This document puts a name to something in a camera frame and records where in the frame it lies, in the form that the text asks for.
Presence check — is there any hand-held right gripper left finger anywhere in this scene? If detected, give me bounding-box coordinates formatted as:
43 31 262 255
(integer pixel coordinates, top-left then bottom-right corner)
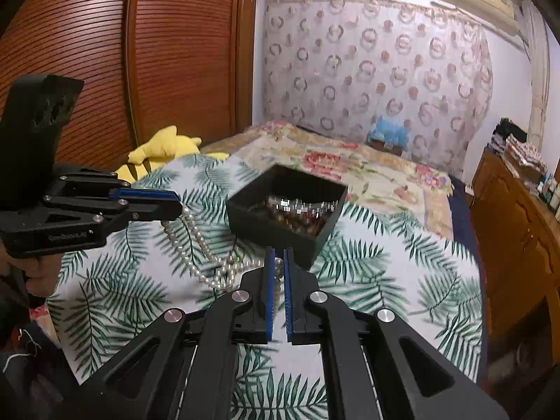
57 247 277 420

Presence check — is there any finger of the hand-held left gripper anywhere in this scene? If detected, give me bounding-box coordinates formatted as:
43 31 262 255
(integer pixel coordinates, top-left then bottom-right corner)
43 195 183 227
58 173 179 201

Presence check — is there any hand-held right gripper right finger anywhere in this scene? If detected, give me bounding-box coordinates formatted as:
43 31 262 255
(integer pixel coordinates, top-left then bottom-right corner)
282 247 512 420

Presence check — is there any silver chain bracelet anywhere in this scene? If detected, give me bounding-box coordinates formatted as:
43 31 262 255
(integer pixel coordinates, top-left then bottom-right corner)
273 258 284 316

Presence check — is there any black box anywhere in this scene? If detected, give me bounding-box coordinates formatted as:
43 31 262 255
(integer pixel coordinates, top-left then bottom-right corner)
225 163 349 270

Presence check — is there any white pearl necklace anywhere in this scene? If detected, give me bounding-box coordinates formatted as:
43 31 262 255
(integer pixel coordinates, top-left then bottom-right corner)
161 203 266 291

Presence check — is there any brown wooden bead bracelet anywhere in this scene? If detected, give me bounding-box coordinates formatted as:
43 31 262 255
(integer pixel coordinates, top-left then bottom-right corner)
265 208 327 238

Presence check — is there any silver link bracelet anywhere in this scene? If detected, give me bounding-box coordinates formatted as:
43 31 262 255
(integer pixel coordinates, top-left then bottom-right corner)
265 194 340 216

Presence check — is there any person's left hand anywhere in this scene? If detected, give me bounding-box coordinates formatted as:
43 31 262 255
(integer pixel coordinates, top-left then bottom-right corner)
24 251 61 301

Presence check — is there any yellow plush toy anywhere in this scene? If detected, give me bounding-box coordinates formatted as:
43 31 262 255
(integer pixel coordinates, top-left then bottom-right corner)
114 125 229 183

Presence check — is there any palm leaf print tablecloth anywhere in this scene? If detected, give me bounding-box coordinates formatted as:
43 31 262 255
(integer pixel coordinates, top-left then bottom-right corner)
46 153 484 420

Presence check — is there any floral bed blanket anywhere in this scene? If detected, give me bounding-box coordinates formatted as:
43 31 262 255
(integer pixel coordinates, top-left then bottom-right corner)
199 119 456 241

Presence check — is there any brown louvered wooden wardrobe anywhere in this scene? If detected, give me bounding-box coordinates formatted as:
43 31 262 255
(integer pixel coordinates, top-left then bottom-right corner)
0 0 259 171

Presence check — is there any small cardboard box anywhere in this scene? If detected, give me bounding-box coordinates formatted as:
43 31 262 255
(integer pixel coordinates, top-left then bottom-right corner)
368 139 406 155

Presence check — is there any blue plastic bag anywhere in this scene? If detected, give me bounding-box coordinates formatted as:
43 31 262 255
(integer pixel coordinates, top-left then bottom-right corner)
368 115 410 146

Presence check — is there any navy bed sheet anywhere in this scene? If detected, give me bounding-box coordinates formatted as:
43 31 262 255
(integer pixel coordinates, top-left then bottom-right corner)
446 174 489 386

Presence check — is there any person's dark clothing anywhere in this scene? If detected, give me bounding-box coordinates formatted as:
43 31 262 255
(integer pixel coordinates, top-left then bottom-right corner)
0 310 102 420

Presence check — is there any circle pattern curtain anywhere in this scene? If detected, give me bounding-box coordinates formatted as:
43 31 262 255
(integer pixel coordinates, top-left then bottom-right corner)
260 0 493 176

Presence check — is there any long wooden cabinet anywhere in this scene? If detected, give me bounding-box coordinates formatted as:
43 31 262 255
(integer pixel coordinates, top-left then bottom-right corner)
468 146 560 343

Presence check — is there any stack of dark clothes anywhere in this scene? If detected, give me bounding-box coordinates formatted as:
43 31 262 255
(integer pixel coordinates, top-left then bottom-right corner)
492 118 528 156

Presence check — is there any folded floral cloth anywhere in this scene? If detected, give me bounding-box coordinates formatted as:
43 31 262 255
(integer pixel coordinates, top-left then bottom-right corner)
505 133 548 176

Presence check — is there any row of toiletry bottles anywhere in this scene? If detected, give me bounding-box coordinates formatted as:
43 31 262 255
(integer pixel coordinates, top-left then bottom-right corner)
535 170 560 225

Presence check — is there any beige tied curtain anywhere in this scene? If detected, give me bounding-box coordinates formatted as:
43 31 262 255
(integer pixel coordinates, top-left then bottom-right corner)
524 0 553 146

